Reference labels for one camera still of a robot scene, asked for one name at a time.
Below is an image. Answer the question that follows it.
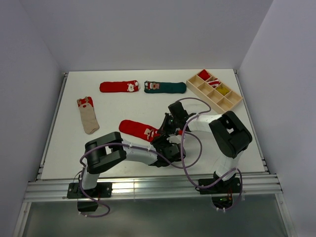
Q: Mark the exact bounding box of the red reindeer sock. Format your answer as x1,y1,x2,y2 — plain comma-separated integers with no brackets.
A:
118,119,159,142

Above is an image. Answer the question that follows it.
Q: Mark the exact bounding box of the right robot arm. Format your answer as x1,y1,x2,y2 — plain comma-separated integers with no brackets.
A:
159,100,252,193

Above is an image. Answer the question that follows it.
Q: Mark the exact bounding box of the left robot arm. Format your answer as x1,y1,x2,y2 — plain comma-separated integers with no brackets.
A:
78,132,181,197

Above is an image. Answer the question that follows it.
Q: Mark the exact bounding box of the dark green reindeer sock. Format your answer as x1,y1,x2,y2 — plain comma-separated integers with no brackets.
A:
144,81,187,94

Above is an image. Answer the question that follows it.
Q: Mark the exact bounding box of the wooden compartment tray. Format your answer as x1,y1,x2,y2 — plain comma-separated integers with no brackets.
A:
186,69,243,114

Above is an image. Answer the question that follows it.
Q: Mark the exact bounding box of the rolled striped sock in tray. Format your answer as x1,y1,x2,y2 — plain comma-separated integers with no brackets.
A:
207,78,220,88

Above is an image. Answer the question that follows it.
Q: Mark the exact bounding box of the rolled red sock in tray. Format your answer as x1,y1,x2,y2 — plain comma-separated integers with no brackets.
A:
198,70,211,81

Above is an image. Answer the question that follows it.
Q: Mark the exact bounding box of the rolled yellow sock in tray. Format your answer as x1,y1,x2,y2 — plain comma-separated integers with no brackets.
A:
216,86,230,96

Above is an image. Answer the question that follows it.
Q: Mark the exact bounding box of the red santa sock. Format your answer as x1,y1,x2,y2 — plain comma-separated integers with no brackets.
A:
99,80,140,93

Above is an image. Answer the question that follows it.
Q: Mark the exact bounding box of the beige reindeer sock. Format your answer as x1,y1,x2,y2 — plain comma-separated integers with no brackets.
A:
77,96,100,135

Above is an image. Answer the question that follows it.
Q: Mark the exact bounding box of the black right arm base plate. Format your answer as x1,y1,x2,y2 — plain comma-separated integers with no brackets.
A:
196,176,242,195

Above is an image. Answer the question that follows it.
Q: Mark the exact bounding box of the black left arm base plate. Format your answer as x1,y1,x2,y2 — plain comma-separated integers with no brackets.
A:
67,182,112,199

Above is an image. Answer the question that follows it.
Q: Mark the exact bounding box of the black box under frame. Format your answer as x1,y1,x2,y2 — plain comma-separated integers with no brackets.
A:
77,201,98,213

